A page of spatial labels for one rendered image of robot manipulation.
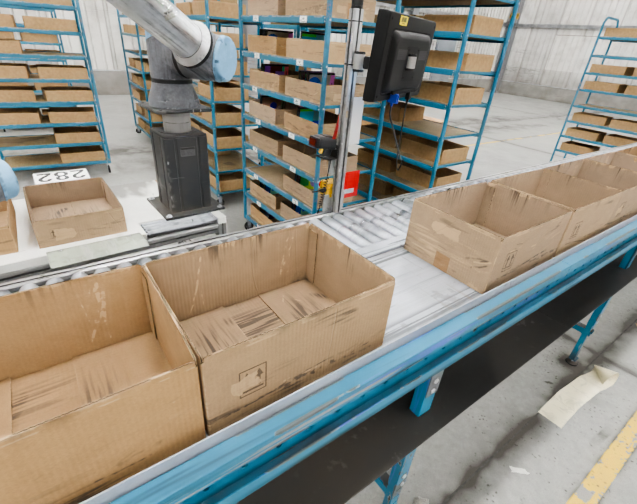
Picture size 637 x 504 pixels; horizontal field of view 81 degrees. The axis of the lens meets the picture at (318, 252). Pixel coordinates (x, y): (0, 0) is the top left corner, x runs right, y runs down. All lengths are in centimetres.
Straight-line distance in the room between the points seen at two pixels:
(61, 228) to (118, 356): 82
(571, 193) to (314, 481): 142
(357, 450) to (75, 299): 67
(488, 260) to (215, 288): 68
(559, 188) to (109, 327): 164
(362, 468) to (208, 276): 54
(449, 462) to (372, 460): 86
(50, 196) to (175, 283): 118
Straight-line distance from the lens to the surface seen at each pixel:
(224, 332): 83
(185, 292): 84
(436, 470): 177
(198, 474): 62
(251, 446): 63
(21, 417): 80
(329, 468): 95
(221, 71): 147
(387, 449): 100
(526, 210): 142
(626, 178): 215
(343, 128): 164
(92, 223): 157
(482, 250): 105
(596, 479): 207
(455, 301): 103
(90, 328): 83
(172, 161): 163
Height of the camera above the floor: 144
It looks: 29 degrees down
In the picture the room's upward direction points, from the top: 5 degrees clockwise
